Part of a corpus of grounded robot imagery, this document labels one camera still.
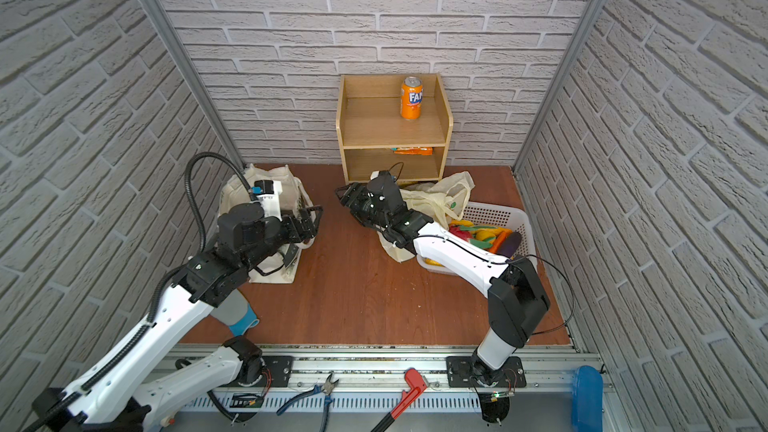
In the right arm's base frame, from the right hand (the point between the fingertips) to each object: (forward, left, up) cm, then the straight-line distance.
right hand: (334, 192), depth 74 cm
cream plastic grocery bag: (+3, -30, -9) cm, 32 cm away
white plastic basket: (+4, -51, -22) cm, 56 cm away
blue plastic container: (-47, -59, -29) cm, 80 cm away
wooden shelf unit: (+26, -19, +1) cm, 32 cm away
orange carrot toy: (-5, -48, -23) cm, 54 cm away
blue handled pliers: (-39, +5, -28) cm, 48 cm away
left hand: (-5, +5, +2) cm, 8 cm away
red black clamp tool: (-41, -17, -27) cm, 52 cm away
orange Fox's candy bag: (+26, -24, -11) cm, 37 cm away
